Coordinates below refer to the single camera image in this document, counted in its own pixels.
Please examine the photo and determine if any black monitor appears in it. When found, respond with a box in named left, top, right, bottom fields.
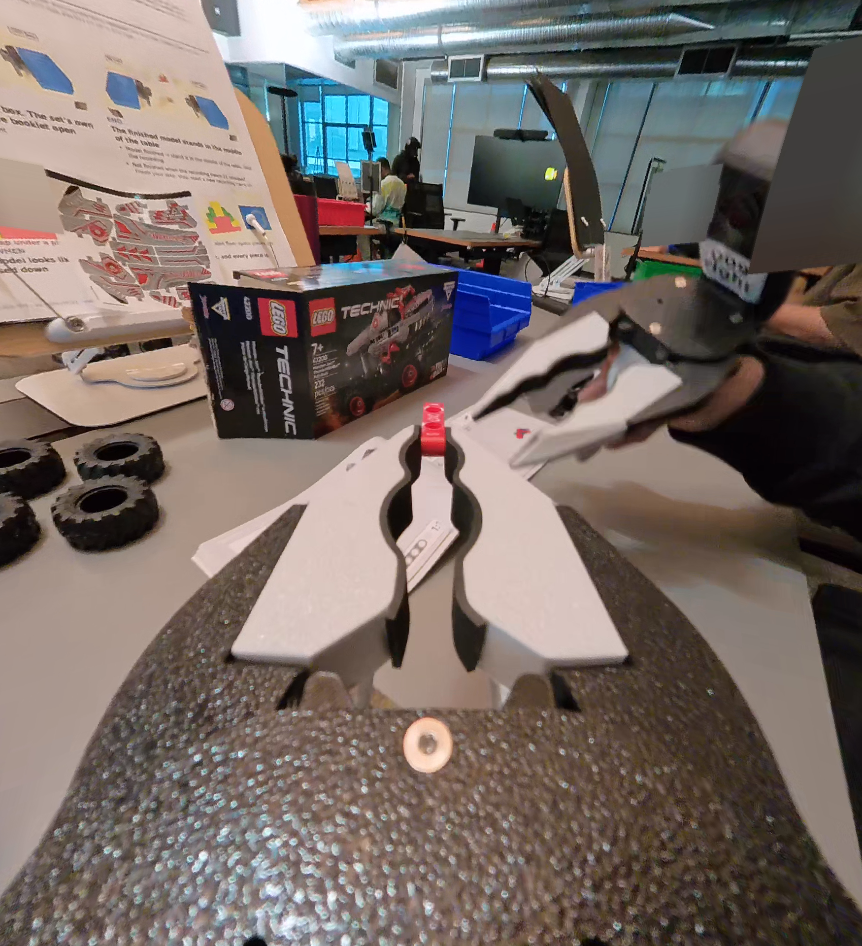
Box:
left=468, top=136, right=569, bottom=215

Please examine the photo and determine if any black office chair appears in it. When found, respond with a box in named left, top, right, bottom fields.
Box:
left=401, top=181, right=448, bottom=232

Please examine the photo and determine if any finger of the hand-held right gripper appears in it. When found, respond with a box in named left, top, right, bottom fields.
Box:
left=470, top=309, right=615, bottom=424
left=508, top=346, right=685, bottom=468

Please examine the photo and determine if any toy sticker sheet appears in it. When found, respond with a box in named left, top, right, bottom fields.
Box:
left=47, top=173, right=206, bottom=315

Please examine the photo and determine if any black document stand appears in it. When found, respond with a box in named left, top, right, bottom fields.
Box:
left=526, top=72, right=608, bottom=294

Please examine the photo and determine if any person's right hand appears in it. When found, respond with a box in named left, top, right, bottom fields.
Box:
left=608, top=358, right=766, bottom=449

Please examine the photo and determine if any toy instruction booklet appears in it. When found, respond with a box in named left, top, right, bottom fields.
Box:
left=193, top=410, right=602, bottom=592

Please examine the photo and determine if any red storage bin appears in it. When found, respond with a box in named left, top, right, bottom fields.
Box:
left=316, top=197, right=367, bottom=229

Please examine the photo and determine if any green storage bin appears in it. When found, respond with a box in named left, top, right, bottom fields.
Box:
left=634, top=247, right=701, bottom=278

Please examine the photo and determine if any black toy set box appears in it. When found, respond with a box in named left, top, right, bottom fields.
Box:
left=189, top=260, right=458, bottom=440

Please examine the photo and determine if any person's right forearm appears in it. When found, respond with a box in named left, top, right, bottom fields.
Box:
left=667, top=343, right=862, bottom=592

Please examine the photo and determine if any grey desk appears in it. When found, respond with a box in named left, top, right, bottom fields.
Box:
left=0, top=296, right=862, bottom=946

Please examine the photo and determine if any silver ceiling duct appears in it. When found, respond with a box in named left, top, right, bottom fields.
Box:
left=313, top=0, right=862, bottom=82

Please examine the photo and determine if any wooden background desk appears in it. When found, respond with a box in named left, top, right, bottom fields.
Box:
left=394, top=228, right=544, bottom=254

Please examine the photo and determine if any black floor lamp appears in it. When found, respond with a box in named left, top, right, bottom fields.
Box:
left=268, top=85, right=299, bottom=160

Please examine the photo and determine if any dark red panel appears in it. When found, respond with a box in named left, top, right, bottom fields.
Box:
left=294, top=194, right=321, bottom=263

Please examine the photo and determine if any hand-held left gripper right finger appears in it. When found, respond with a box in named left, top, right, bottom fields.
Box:
left=444, top=427, right=630, bottom=705

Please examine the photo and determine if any printed instruction sheet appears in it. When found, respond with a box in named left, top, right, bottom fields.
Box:
left=0, top=0, right=308, bottom=326

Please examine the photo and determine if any person's upper body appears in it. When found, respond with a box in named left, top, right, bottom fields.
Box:
left=767, top=260, right=862, bottom=363

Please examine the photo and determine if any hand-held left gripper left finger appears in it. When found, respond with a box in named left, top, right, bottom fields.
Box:
left=230, top=426, right=422, bottom=705

